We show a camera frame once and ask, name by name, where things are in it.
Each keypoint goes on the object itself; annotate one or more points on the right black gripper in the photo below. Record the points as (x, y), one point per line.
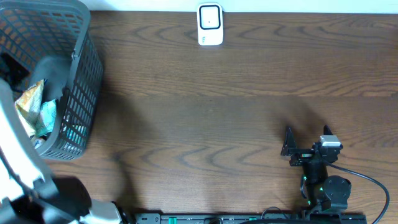
(290, 147)

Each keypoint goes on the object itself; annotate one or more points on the teal wet wipes pack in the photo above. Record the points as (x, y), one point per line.
(46, 119)

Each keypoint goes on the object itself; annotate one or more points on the yellow snack bag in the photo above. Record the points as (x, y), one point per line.
(28, 107)

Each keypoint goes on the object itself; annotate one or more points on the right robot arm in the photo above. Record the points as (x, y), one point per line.
(324, 192)

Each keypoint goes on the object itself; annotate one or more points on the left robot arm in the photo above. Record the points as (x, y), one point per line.
(30, 191)

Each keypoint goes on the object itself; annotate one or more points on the white barcode scanner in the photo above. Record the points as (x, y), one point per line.
(210, 24)

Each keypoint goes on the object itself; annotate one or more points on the grey plastic shopping basket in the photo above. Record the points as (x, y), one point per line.
(50, 41)

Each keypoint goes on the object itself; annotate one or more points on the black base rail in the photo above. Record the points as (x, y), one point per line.
(156, 218)

